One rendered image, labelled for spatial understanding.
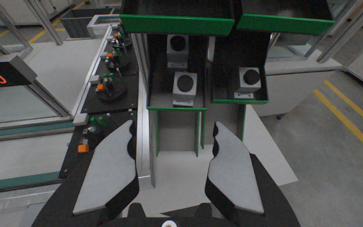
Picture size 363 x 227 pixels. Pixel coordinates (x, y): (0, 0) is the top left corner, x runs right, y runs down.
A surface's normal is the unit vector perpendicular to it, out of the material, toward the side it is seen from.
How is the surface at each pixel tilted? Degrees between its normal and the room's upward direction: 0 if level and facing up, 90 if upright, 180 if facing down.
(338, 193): 1
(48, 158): 0
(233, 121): 45
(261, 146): 0
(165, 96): 25
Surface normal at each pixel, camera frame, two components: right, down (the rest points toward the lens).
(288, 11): 0.04, -0.21
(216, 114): 0.03, 0.14
